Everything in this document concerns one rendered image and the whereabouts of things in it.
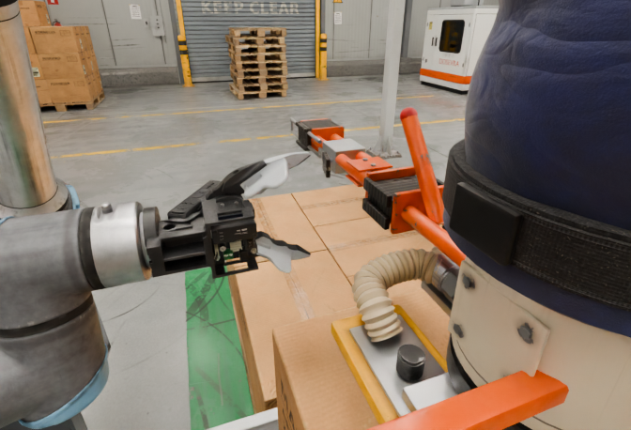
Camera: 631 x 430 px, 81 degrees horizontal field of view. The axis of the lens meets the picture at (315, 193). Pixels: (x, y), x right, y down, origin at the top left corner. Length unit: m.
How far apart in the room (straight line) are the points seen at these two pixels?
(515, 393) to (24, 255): 0.42
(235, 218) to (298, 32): 10.15
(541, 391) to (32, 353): 0.44
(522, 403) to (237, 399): 1.55
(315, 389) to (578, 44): 0.51
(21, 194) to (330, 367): 0.71
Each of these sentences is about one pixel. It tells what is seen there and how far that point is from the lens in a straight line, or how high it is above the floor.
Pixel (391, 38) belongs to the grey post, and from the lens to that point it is 4.17.
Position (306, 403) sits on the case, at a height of 0.95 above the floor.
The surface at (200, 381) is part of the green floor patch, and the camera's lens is 1.87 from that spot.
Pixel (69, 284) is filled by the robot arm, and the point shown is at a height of 1.19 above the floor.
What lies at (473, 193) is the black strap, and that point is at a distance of 0.25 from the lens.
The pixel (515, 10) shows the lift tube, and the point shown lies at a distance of 0.26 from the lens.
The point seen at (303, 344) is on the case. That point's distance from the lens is 0.65.
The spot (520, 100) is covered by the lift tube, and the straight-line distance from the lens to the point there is 0.23.
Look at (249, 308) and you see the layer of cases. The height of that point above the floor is 0.54.
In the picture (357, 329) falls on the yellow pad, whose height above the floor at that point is 1.09.
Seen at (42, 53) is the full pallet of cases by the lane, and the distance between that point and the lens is 7.81.
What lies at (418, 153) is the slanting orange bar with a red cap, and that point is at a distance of 0.48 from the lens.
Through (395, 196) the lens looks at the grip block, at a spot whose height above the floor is 1.23.
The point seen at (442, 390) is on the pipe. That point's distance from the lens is 0.40.
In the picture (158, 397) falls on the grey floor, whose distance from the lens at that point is 1.88.
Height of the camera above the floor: 1.43
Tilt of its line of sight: 25 degrees down
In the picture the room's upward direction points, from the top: straight up
